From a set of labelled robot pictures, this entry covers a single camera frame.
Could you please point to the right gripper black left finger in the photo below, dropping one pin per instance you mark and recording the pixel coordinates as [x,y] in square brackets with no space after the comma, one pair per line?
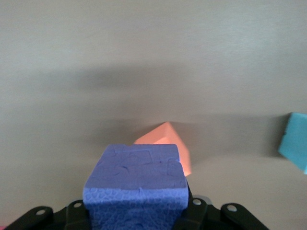
[60,218]

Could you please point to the blue foam cube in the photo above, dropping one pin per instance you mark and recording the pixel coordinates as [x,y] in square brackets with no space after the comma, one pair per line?
[295,139]

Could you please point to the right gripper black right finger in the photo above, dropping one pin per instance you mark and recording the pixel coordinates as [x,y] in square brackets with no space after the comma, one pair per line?
[204,215]

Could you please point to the purple foam cube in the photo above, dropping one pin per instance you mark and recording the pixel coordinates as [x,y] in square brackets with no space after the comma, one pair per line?
[134,167]

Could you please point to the orange foam cube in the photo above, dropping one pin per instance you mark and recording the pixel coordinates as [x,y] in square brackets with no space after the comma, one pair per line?
[168,134]

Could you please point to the brown paper table cover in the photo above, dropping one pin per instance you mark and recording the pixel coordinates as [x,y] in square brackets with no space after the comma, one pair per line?
[153,60]

